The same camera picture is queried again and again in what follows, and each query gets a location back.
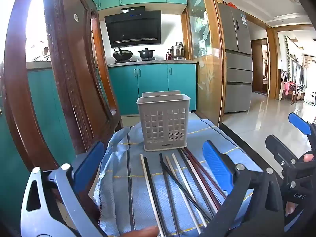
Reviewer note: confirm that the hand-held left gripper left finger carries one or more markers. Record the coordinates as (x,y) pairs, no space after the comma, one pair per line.
(88,167)

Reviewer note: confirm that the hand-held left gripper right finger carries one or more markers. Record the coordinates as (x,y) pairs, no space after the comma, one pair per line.
(217,165)

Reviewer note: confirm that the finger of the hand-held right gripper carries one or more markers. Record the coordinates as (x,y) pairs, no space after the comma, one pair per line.
(279,149)
(299,124)

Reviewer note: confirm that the dark red chopstick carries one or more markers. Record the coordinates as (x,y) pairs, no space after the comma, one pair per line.
(205,175)
(199,177)

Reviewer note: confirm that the grey plastic utensil basket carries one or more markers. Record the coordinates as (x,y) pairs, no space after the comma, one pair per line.
(153,108)

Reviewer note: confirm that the person's right hand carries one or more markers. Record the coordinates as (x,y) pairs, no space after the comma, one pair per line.
(308,157)

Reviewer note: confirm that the person's left hand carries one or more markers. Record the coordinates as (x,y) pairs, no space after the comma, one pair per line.
(145,232)

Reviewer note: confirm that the blue striped cloth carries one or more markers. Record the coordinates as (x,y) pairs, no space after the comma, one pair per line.
(123,177)

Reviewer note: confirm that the distant wooden chair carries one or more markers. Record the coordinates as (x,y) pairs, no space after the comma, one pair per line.
(290,88)

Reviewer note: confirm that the green hanging garland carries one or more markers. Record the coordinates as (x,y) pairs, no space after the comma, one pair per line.
(287,54)

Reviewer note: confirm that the silver refrigerator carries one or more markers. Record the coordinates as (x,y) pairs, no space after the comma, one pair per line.
(237,79)

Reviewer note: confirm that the teal kitchen base cabinets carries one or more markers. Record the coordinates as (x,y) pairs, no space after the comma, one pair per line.
(153,86)

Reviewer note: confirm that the carved wooden chair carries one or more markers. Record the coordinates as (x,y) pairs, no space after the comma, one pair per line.
(69,54)

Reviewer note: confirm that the black gas stove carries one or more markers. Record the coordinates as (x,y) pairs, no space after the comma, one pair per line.
(138,60)

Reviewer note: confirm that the black wok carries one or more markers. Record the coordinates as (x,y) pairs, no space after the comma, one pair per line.
(123,53)

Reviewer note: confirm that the red bottle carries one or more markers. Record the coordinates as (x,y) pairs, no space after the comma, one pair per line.
(168,56)

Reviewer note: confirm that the stainless steel pot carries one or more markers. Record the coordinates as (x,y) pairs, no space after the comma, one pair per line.
(176,50)

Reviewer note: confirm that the black cooking pot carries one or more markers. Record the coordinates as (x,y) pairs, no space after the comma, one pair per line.
(146,53)

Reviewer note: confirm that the black range hood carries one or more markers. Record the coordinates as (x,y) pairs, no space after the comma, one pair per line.
(133,29)

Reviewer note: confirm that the wooden door frame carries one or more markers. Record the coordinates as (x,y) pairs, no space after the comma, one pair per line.
(272,66)

